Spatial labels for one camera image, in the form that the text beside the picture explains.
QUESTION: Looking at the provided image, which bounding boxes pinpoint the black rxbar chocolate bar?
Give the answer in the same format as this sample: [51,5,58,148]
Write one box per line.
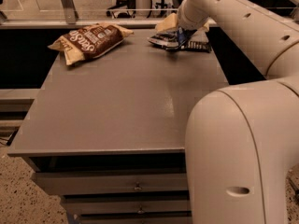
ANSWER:
[180,40,211,52]

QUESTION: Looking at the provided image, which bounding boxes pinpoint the middle grey drawer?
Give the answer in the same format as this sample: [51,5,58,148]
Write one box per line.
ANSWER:
[62,191,191,216]

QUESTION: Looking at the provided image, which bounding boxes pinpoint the blue potato chip bag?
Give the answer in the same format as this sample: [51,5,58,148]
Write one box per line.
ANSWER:
[148,27,196,50]

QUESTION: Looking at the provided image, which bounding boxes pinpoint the grey drawer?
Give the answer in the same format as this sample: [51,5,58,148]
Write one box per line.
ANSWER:
[32,169,188,195]
[78,212,192,224]
[62,191,191,216]

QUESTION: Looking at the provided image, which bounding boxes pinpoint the bottom grey drawer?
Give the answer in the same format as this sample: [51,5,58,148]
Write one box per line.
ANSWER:
[78,212,192,224]

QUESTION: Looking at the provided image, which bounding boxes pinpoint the black office chair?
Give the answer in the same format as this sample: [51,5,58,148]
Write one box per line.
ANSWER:
[104,0,136,19]

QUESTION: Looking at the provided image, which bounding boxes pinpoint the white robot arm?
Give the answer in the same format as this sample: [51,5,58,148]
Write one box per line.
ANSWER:
[178,0,299,224]

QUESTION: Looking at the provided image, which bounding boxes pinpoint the grey drawer cabinet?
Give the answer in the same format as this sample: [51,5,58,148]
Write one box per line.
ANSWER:
[7,27,230,224]

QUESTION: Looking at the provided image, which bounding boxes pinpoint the brown SunChips bag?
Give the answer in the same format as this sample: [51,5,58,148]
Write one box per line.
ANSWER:
[49,22,134,65]

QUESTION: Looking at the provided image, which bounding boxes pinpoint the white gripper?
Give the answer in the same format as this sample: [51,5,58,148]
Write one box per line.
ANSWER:
[155,0,209,33]

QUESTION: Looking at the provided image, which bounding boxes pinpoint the grey metal railing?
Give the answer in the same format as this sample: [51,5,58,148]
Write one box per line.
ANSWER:
[0,0,298,28]

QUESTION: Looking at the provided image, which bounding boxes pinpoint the top grey drawer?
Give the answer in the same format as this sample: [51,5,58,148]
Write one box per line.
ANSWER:
[32,169,188,195]

